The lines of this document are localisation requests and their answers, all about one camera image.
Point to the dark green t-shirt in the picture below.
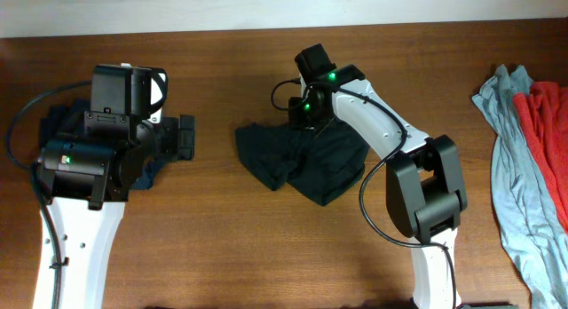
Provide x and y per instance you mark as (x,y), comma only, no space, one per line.
(320,165)

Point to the folded navy blue garment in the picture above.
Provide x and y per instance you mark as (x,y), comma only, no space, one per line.
(69,119)

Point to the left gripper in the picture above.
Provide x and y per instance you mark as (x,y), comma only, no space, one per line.
(180,138)

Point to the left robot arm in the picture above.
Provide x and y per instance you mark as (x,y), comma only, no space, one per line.
(83,177)

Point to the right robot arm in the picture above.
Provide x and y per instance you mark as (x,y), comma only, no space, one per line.
(425,190)

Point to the light blue-grey garment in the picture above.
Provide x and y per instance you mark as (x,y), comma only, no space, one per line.
(530,232)

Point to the red garment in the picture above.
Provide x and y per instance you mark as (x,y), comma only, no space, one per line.
(542,114)

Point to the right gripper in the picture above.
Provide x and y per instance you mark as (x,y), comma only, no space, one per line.
(297,118)

